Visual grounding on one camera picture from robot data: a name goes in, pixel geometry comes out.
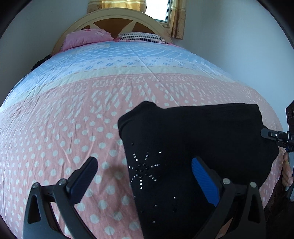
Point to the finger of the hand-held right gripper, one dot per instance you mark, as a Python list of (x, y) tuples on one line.
[(273, 134)]

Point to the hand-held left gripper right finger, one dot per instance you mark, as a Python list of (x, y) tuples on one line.
[(204, 181)]

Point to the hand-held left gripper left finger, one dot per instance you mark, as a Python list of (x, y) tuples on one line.
[(85, 174)]

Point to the black sweater with rhinestones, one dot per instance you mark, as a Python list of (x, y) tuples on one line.
[(183, 137)]

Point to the person's right hand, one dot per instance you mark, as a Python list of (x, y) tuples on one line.
[(286, 174)]

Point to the pink blue polka dot quilt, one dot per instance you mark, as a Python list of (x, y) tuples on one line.
[(69, 103)]

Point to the dark cloth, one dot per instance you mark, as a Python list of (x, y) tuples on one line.
[(41, 63)]

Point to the pink pillow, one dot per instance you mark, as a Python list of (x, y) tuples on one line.
[(85, 38)]

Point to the yellow curtain panel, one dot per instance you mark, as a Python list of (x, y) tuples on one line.
[(114, 4), (178, 18)]

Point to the striped pillow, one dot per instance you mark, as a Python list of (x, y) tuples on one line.
[(142, 37)]

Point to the cream wooden headboard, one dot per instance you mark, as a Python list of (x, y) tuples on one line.
[(75, 24)]

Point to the window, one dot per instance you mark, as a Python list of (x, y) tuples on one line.
[(158, 9)]

